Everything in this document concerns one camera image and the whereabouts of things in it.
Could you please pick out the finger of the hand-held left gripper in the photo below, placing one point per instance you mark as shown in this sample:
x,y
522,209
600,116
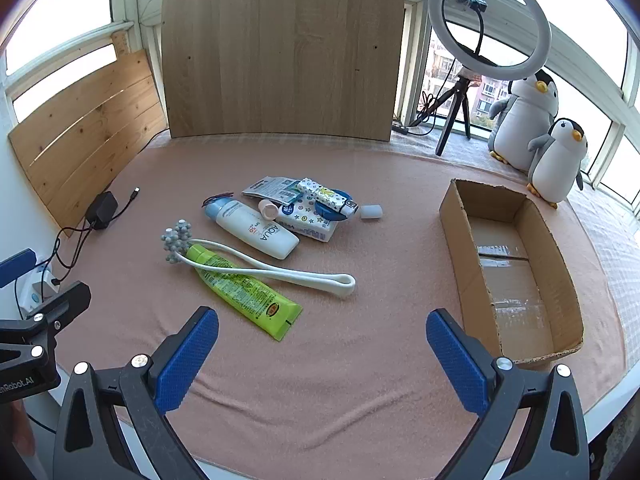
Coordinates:
x,y
17,266
70,302

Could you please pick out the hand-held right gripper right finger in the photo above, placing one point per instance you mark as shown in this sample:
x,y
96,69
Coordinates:
x,y
457,360

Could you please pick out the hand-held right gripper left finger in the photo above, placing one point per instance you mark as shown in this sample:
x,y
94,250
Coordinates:
x,y
185,360

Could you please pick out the green tube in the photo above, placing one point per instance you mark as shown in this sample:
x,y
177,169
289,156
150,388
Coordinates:
x,y
240,290

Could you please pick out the cardboard box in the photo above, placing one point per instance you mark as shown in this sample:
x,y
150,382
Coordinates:
x,y
462,260

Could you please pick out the white massage roller grey balls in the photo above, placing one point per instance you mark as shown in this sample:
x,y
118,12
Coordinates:
x,y
177,240

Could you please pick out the white sunscreen bottle blue cap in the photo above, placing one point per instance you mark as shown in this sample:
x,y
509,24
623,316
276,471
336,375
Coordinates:
x,y
255,230

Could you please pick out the clear plastic cap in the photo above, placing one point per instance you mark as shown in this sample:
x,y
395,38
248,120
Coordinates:
x,y
371,211

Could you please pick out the pink bottle grey cap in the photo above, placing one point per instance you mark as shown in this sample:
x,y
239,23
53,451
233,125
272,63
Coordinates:
x,y
269,208

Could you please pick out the star print tissue pack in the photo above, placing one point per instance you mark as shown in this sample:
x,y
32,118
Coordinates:
x,y
310,227

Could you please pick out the printed packet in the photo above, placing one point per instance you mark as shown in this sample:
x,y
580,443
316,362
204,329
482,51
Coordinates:
x,y
265,187

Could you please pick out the blue round lid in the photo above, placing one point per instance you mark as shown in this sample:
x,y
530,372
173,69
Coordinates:
x,y
341,195

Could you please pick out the patterned white tube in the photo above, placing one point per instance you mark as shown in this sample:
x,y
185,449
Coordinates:
x,y
315,187

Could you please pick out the white power strip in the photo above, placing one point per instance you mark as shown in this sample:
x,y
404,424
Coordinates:
x,y
37,296

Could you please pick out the black power adapter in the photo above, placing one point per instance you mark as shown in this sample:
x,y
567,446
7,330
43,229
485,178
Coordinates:
x,y
101,210

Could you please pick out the pine slat board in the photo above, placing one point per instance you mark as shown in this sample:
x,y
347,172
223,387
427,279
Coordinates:
x,y
90,140

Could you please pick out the white checked bedsheet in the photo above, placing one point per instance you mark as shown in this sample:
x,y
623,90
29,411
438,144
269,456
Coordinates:
x,y
612,270

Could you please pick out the small penguin plush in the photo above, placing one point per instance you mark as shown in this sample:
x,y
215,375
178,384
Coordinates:
x,y
555,165

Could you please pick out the large penguin plush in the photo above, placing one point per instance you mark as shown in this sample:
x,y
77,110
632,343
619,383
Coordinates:
x,y
527,120

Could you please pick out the light oak wooden panel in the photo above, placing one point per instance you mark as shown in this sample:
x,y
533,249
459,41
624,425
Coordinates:
x,y
285,55

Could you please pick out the black camera on gooseneck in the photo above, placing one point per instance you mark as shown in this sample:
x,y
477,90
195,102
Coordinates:
x,y
470,0

